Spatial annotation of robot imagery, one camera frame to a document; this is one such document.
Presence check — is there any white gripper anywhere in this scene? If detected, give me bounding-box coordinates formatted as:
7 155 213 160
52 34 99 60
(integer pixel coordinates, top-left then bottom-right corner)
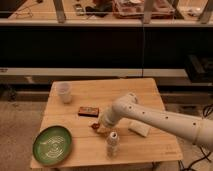
97 116 112 134

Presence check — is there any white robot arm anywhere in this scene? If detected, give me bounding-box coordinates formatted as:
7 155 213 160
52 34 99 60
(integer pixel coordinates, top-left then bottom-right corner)
99 93 213 152

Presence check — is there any brown rectangular box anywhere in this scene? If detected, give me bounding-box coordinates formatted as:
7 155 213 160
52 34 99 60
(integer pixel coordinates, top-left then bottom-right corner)
78 107 99 117

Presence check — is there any white sponge block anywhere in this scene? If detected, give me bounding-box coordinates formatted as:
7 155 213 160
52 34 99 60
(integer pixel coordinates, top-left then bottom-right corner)
129 121 150 137

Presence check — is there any wooden folding table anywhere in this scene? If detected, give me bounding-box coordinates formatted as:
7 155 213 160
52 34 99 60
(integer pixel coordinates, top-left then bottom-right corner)
41 78 183 170

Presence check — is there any translucent plastic cup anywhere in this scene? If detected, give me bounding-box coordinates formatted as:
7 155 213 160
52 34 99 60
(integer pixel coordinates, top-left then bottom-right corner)
56 82 72 104

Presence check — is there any green plate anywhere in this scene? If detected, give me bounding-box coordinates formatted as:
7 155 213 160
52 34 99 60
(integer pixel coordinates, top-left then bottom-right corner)
32 125 72 166

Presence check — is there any cluttered tray on bench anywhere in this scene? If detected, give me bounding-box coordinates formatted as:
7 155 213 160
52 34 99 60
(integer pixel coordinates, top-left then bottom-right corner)
112 0 175 18

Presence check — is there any black cable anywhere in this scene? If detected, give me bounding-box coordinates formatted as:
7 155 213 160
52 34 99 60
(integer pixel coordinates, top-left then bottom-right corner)
178 103 213 171

